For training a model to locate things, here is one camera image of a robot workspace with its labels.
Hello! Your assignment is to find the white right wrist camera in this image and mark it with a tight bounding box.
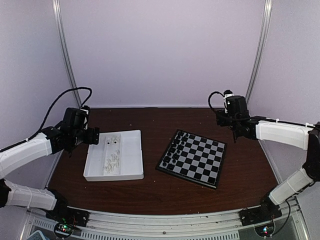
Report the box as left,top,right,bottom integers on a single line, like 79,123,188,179
223,89,234,114

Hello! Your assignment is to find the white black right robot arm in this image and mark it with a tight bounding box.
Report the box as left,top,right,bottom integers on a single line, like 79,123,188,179
214,90,320,221

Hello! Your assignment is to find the right round circuit board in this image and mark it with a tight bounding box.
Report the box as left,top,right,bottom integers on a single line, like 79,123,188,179
254,223,275,238

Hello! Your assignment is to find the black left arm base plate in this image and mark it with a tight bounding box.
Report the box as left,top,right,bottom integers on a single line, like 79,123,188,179
44,207,90,227

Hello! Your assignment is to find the black silver chessboard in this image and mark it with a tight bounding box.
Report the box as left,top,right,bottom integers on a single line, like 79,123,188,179
155,129,227,190

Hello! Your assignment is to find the aluminium front rail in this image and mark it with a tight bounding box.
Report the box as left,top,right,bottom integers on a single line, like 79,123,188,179
21,196,311,240

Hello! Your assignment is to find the left round circuit board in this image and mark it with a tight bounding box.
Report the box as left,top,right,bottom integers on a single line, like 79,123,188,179
53,223,74,238

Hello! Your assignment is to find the round circuit board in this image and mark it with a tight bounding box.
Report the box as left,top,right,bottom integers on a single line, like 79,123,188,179
53,223,74,238
254,223,275,238

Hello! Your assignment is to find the right aluminium frame post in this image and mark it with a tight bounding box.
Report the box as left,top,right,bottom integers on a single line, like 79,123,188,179
245,0,273,104

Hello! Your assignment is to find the left aluminium frame post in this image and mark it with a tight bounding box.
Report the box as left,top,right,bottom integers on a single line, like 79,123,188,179
51,0,83,108

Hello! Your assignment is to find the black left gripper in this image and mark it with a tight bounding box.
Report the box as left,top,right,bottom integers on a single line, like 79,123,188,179
70,126,100,148

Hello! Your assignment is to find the blue plastic basket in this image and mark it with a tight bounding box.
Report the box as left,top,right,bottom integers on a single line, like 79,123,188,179
27,230,50,240

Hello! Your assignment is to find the white chess piece pile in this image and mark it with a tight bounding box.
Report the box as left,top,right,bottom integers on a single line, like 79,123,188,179
103,134,122,176

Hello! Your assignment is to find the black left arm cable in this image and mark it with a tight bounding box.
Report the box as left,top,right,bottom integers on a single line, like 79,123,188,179
24,86,93,143

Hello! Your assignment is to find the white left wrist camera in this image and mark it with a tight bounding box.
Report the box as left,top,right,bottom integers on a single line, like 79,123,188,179
80,105,91,130

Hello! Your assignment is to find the aluminium frame post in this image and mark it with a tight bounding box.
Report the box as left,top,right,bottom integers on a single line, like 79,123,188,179
245,0,273,104
51,0,83,108

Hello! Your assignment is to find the white compartment tray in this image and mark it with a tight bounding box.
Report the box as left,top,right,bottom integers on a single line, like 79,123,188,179
83,129,144,182

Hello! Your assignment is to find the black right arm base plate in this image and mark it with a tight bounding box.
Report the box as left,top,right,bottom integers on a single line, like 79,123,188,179
238,206,283,227

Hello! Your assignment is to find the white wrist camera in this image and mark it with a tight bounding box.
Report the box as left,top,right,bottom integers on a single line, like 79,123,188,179
80,105,91,130
223,89,234,114

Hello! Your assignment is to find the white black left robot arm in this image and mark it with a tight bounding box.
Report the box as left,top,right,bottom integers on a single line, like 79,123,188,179
0,105,100,222

